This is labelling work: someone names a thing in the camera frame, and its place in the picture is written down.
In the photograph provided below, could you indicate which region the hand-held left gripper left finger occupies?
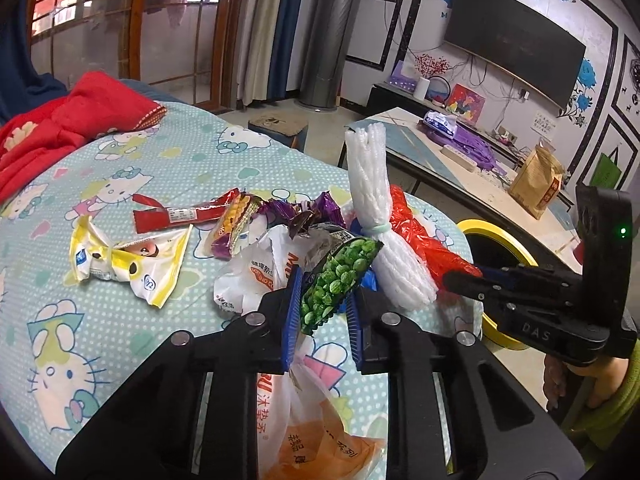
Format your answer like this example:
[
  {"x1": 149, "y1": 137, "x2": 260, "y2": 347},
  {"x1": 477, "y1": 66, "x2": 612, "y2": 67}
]
[{"x1": 56, "y1": 266, "x2": 306, "y2": 480}]

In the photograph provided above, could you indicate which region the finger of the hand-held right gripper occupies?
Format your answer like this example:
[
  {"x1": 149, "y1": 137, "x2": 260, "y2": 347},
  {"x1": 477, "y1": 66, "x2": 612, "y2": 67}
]
[{"x1": 442, "y1": 266, "x2": 583, "y2": 311}]

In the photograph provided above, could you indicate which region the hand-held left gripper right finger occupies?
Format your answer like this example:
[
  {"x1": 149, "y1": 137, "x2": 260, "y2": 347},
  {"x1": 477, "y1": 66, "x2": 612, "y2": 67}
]
[{"x1": 345, "y1": 287, "x2": 586, "y2": 480}]

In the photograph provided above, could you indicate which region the green pea snack packet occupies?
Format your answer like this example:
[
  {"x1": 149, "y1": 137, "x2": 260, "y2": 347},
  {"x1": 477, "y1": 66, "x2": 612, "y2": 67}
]
[{"x1": 299, "y1": 237, "x2": 385, "y2": 337}]

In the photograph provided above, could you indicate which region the yellow rimmed trash bin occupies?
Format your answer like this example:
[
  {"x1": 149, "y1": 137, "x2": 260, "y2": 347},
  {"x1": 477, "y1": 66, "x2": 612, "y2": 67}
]
[{"x1": 457, "y1": 219, "x2": 538, "y2": 348}]

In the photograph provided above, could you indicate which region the red plastic bag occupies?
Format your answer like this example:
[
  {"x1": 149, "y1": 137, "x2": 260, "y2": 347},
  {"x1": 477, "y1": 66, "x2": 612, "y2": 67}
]
[{"x1": 389, "y1": 185, "x2": 483, "y2": 291}]

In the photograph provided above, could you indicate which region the purple yellow snack packet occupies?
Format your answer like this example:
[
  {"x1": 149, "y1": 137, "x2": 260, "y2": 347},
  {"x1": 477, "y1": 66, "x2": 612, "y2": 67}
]
[{"x1": 209, "y1": 195, "x2": 263, "y2": 261}]

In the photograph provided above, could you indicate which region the purple foil wrapper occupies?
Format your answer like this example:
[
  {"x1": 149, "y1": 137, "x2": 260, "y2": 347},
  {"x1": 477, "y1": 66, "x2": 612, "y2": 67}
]
[
  {"x1": 252, "y1": 198, "x2": 302, "y2": 227},
  {"x1": 299, "y1": 191, "x2": 347, "y2": 235}
]

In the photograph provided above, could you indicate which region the person's right forearm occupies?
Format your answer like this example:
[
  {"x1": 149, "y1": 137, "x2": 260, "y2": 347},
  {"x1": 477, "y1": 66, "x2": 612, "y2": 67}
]
[{"x1": 570, "y1": 340, "x2": 640, "y2": 461}]

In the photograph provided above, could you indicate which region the person's right hand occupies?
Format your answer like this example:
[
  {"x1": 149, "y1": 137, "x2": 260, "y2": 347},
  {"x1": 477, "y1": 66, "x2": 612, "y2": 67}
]
[{"x1": 542, "y1": 350, "x2": 626, "y2": 411}]

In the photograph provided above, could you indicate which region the white orange plastic bag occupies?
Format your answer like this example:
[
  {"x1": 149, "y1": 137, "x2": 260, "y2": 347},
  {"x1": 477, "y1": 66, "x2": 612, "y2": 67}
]
[{"x1": 214, "y1": 225, "x2": 388, "y2": 480}]

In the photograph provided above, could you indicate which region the green bag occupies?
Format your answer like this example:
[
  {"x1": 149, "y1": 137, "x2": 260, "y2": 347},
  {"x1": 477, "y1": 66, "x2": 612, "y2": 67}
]
[{"x1": 590, "y1": 142, "x2": 632, "y2": 191}]

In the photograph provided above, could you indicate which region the brown paper bag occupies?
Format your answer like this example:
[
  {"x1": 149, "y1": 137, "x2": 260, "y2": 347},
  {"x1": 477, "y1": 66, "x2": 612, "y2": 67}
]
[{"x1": 509, "y1": 144, "x2": 566, "y2": 220}]

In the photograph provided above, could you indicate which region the white power strip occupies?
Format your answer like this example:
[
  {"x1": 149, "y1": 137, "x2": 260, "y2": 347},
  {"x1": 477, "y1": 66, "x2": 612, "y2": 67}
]
[{"x1": 442, "y1": 145, "x2": 476, "y2": 171}]

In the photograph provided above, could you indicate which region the purple cloth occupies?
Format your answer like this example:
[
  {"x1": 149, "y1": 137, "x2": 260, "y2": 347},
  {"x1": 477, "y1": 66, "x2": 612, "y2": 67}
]
[{"x1": 417, "y1": 125, "x2": 501, "y2": 171}]

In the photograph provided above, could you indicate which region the yellow white wrapper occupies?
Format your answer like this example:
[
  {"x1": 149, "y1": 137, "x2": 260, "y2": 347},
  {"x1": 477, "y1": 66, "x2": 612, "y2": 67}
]
[{"x1": 69, "y1": 215, "x2": 195, "y2": 309}]

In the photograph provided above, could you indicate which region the white foam net bundle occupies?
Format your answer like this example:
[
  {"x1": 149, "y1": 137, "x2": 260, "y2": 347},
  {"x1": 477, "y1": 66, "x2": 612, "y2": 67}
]
[{"x1": 345, "y1": 124, "x2": 438, "y2": 309}]

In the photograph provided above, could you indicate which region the red snack wrapper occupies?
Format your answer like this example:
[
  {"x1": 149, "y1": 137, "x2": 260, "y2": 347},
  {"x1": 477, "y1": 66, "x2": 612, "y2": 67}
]
[{"x1": 132, "y1": 187, "x2": 241, "y2": 235}]

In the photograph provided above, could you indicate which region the low coffee table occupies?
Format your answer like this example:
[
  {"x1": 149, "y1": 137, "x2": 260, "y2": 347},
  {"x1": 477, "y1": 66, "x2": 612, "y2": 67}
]
[{"x1": 337, "y1": 107, "x2": 586, "y2": 271}]

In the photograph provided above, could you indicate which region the wet wipes pack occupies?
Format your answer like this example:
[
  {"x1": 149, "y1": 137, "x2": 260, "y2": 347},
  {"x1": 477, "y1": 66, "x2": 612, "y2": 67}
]
[{"x1": 422, "y1": 110, "x2": 458, "y2": 140}]

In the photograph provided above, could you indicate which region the colourful picture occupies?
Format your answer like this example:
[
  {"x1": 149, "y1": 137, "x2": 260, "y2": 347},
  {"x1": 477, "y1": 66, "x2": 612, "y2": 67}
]
[{"x1": 446, "y1": 84, "x2": 487, "y2": 121}]

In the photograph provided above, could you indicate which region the cardboard topped stool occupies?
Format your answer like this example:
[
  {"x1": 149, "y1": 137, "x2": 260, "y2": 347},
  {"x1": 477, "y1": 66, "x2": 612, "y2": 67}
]
[{"x1": 248, "y1": 114, "x2": 308, "y2": 152}]

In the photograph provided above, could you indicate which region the round framed ornament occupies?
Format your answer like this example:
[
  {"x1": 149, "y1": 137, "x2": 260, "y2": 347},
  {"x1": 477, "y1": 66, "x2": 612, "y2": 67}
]
[{"x1": 427, "y1": 76, "x2": 453, "y2": 108}]

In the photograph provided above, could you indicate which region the white vase with red flowers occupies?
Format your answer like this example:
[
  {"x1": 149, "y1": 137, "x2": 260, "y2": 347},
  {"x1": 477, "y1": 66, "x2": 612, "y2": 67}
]
[{"x1": 412, "y1": 52, "x2": 451, "y2": 101}]

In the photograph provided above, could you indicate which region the dark television cabinet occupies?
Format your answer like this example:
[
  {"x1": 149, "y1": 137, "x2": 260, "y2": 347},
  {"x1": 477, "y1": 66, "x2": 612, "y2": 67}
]
[{"x1": 366, "y1": 82, "x2": 521, "y2": 161}]

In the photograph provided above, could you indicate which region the purple box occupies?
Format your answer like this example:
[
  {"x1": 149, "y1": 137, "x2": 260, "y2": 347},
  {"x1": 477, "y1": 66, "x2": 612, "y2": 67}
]
[{"x1": 389, "y1": 60, "x2": 418, "y2": 93}]

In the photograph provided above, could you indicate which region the blue curtain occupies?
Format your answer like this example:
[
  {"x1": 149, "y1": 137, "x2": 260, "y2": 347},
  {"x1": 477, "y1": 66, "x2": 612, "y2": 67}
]
[{"x1": 267, "y1": 0, "x2": 313, "y2": 103}]

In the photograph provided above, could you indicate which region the silver tower air conditioner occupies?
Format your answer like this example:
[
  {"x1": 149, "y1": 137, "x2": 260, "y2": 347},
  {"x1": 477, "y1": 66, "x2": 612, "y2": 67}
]
[{"x1": 294, "y1": 0, "x2": 368, "y2": 111}]

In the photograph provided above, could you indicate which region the beige curtain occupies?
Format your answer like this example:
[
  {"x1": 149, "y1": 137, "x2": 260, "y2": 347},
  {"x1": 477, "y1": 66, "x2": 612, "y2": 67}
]
[{"x1": 237, "y1": 0, "x2": 290, "y2": 106}]

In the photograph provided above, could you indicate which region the wooden glass door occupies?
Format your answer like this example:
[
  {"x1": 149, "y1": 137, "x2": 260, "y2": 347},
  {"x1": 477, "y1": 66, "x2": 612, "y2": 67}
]
[{"x1": 27, "y1": 0, "x2": 251, "y2": 111}]

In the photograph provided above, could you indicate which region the red blanket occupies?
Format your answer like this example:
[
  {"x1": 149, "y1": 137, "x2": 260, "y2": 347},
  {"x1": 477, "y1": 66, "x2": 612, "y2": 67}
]
[{"x1": 0, "y1": 71, "x2": 167, "y2": 203}]

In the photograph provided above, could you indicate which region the dark blue cloth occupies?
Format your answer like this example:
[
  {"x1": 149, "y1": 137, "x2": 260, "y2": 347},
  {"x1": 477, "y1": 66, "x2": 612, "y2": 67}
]
[{"x1": 0, "y1": 0, "x2": 68, "y2": 126}]

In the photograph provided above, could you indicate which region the white paper wall sign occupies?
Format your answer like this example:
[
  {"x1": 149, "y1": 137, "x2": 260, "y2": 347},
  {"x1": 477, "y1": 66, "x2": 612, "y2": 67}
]
[{"x1": 531, "y1": 110, "x2": 557, "y2": 143}]

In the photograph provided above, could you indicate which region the black wall television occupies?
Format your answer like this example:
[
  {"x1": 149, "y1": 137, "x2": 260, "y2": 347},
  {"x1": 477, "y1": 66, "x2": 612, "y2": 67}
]
[{"x1": 444, "y1": 0, "x2": 587, "y2": 110}]

